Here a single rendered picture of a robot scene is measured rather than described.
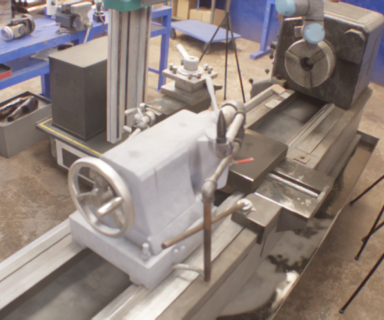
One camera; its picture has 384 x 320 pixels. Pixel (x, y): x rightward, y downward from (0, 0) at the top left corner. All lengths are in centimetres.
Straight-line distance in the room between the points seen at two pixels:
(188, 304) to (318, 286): 139
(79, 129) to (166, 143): 166
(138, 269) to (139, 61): 180
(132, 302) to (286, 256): 101
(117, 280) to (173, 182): 39
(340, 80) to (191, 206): 140
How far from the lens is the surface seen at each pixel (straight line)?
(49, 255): 130
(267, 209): 145
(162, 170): 110
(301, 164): 173
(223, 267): 128
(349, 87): 239
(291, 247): 204
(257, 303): 177
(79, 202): 115
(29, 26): 315
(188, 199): 122
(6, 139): 321
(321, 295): 243
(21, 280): 125
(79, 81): 262
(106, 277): 137
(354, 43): 227
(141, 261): 113
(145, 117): 158
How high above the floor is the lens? 177
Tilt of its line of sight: 32 degrees down
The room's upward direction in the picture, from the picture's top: 6 degrees clockwise
